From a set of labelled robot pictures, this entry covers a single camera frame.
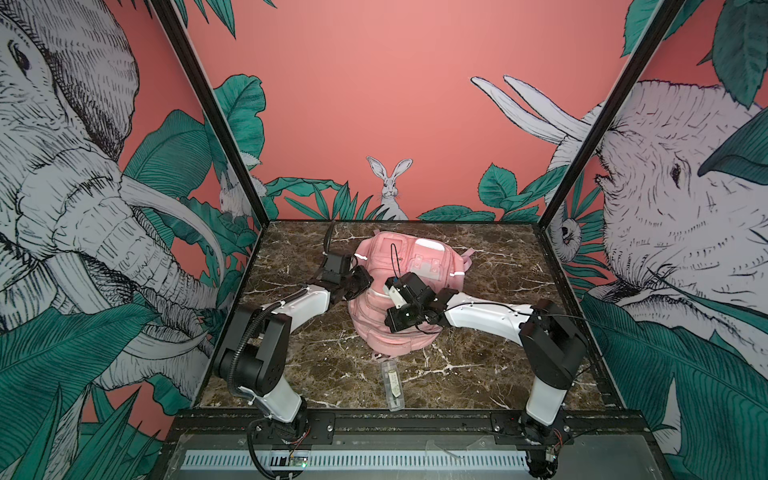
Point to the pink student backpack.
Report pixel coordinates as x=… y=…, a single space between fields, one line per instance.
x=389 y=254

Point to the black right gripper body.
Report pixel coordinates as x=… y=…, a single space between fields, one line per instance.
x=406 y=317

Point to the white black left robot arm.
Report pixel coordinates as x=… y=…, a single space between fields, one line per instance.
x=252 y=355

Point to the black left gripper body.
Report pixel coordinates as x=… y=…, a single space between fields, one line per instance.
x=356 y=283

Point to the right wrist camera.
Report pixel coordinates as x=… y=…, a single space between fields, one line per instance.
x=408 y=290

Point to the clear plastic small case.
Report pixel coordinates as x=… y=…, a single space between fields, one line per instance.
x=392 y=385

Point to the black right corner frame post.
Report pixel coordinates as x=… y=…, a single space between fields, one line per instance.
x=662 y=18

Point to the white perforated cable tray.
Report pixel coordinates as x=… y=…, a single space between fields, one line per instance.
x=352 y=460

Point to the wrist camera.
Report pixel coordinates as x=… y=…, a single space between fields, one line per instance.
x=336 y=267
x=408 y=290

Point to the black front mounting rail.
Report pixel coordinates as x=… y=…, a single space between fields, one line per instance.
x=323 y=426

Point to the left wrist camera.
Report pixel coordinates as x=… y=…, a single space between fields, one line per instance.
x=336 y=267

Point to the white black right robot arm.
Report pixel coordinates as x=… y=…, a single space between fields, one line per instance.
x=554 y=345

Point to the black left corner frame post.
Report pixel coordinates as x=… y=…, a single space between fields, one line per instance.
x=170 y=20

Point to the black corner frame post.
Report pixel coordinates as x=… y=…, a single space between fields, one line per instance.
x=170 y=20
x=662 y=18

